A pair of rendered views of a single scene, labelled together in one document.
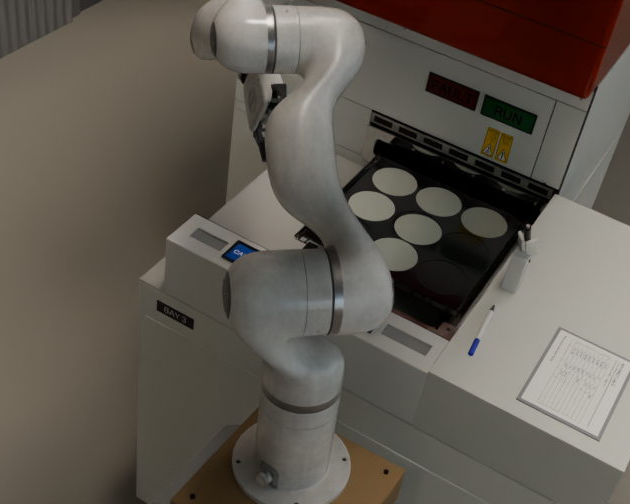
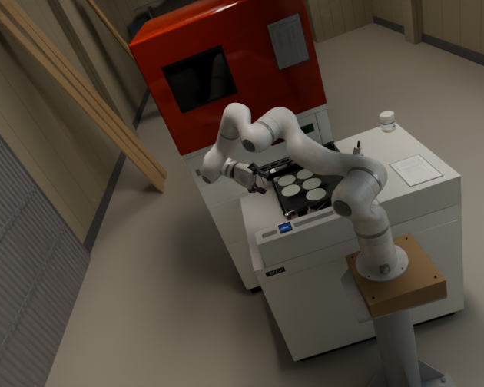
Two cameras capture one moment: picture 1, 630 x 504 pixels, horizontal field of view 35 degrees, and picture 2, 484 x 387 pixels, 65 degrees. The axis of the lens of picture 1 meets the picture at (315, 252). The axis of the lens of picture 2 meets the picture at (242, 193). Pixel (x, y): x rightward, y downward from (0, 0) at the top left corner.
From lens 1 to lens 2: 0.72 m
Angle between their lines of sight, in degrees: 18
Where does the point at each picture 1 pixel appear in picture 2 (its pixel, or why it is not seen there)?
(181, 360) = (286, 287)
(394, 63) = not seen: hidden behind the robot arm
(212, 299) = (286, 252)
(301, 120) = (304, 141)
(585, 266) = (369, 148)
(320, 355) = (375, 207)
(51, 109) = (116, 287)
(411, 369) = not seen: hidden behind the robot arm
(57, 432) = (242, 372)
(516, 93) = (301, 121)
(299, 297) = (367, 185)
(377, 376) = not seen: hidden behind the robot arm
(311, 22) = (273, 115)
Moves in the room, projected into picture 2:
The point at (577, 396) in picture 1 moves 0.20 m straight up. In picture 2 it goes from (421, 172) to (417, 133)
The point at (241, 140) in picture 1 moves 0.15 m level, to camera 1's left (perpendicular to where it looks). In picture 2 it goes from (217, 218) to (197, 231)
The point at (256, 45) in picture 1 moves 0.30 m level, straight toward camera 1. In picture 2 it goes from (266, 133) to (330, 150)
